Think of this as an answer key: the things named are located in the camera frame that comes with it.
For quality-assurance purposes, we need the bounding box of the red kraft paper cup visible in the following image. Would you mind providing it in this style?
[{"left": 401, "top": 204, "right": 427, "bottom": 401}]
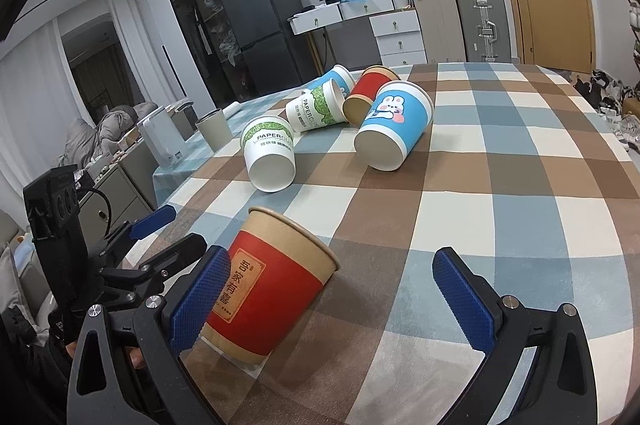
[
  {"left": 343, "top": 66, "right": 400, "bottom": 127},
  {"left": 203, "top": 206, "right": 340, "bottom": 364}
]

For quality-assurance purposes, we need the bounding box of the white green leaf paper cup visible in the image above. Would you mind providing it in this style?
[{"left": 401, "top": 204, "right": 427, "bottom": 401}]
[{"left": 240, "top": 115, "right": 296, "bottom": 193}]

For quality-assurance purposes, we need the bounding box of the blue bunny paper cup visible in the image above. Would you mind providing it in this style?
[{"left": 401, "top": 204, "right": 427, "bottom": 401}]
[{"left": 354, "top": 81, "right": 434, "bottom": 172}]

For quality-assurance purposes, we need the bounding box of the far blue white paper cup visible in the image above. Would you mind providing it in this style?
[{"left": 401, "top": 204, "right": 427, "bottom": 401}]
[{"left": 304, "top": 64, "right": 356, "bottom": 97}]

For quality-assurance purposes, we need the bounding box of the grey low cabinet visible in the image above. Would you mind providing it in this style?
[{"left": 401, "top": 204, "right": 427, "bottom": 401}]
[{"left": 79, "top": 140, "right": 157, "bottom": 249}]

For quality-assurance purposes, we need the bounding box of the white air purifier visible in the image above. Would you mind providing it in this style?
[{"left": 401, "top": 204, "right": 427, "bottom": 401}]
[{"left": 138, "top": 107, "right": 186, "bottom": 167}]

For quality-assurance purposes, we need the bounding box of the beige steel tumbler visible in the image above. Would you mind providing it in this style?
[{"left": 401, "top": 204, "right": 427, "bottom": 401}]
[{"left": 196, "top": 109, "right": 233, "bottom": 153}]

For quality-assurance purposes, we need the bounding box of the grey blanket on sofa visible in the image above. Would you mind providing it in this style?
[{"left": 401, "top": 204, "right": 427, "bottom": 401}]
[{"left": 56, "top": 102, "right": 158, "bottom": 168}]

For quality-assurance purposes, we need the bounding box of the checkered tablecloth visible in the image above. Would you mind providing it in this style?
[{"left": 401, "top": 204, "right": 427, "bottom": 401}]
[{"left": 127, "top": 64, "right": 639, "bottom": 424}]

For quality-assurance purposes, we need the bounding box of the black refrigerator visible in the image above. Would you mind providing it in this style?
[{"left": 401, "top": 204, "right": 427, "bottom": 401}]
[{"left": 222, "top": 0, "right": 318, "bottom": 96}]

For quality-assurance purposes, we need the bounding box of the silver aluminium suitcase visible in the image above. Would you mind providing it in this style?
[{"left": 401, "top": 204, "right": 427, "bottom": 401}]
[{"left": 457, "top": 0, "right": 512, "bottom": 62}]

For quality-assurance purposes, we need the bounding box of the white drawer desk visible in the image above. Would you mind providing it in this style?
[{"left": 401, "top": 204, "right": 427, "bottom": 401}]
[{"left": 288, "top": 0, "right": 427, "bottom": 70}]

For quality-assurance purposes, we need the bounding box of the beige suitcase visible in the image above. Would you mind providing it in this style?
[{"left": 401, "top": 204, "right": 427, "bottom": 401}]
[{"left": 413, "top": 0, "right": 466, "bottom": 63}]

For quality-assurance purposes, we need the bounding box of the black cable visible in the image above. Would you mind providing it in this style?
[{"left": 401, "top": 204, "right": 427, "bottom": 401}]
[{"left": 74, "top": 187, "right": 114, "bottom": 241}]

